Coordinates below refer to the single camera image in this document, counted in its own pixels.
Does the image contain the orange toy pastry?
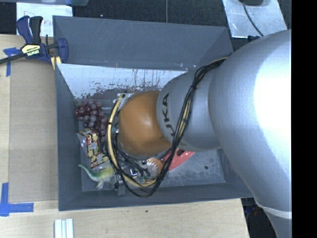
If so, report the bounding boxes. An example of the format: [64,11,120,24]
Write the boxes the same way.
[146,157,164,179]

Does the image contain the red-orange plastic piece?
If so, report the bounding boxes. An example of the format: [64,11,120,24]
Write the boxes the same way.
[160,149,196,171]

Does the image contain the green toy dinosaur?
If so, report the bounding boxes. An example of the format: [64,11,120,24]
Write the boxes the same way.
[78,163,117,190]

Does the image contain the red and yellow patterned box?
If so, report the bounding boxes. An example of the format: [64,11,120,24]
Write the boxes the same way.
[76,128,110,169]

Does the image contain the grey metal bin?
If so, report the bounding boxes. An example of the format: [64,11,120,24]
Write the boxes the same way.
[52,15,254,212]

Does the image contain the pale wood board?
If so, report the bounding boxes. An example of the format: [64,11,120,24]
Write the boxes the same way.
[8,58,59,203]

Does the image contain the dark red grape bunch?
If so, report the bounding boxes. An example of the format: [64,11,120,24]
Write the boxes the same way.
[73,99,109,136]

